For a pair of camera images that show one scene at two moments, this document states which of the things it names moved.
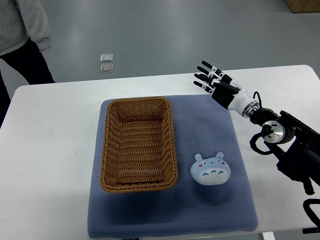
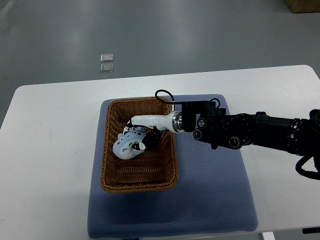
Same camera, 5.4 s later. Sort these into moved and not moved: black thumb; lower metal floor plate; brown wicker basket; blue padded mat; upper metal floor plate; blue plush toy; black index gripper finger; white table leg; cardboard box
Moved: blue plush toy; black index gripper finger; black thumb
Not moved: blue padded mat; lower metal floor plate; white table leg; upper metal floor plate; cardboard box; brown wicker basket
